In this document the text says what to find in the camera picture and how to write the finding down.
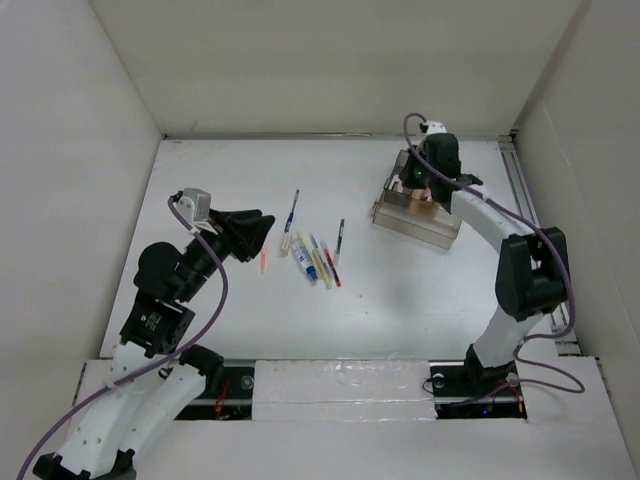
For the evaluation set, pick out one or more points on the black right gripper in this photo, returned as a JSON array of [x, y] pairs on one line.
[[404, 172]]

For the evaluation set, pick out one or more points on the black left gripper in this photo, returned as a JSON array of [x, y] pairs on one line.
[[241, 231]]

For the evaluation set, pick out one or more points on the blue ballpoint pen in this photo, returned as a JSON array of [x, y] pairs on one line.
[[291, 214]]

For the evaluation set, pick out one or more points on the blue white glue tube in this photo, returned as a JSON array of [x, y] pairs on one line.
[[304, 259]]

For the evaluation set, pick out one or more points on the yellow highlighter pen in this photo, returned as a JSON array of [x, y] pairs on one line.
[[321, 266], [286, 244]]

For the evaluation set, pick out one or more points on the clear compartment desk organizer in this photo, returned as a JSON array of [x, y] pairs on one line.
[[398, 209]]

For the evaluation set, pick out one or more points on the red gel pen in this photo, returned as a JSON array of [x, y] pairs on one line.
[[331, 264]]

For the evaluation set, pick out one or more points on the black gel pen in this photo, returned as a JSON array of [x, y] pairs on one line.
[[339, 241]]

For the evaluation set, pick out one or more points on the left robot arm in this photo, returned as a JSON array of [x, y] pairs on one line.
[[154, 374]]

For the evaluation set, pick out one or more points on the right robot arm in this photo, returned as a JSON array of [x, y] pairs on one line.
[[532, 277]]

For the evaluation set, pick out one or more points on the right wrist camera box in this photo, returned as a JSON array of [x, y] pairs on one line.
[[430, 127]]

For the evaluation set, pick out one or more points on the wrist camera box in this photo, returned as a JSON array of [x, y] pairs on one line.
[[430, 127], [194, 205]]

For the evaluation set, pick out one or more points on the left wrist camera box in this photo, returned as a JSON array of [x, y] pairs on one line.
[[194, 205]]

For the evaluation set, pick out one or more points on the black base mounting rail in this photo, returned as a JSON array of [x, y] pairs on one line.
[[351, 391]]

